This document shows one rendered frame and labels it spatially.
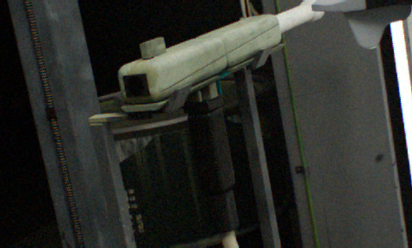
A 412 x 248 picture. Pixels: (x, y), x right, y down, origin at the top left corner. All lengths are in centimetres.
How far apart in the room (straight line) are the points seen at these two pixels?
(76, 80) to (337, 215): 60
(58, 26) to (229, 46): 19
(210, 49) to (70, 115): 19
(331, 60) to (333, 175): 19
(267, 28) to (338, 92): 36
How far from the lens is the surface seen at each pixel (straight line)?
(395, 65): 137
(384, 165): 141
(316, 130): 143
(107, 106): 236
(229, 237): 98
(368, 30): 86
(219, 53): 94
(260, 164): 105
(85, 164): 103
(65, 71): 101
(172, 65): 86
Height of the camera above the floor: 125
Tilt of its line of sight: 12 degrees down
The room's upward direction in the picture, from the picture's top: 11 degrees counter-clockwise
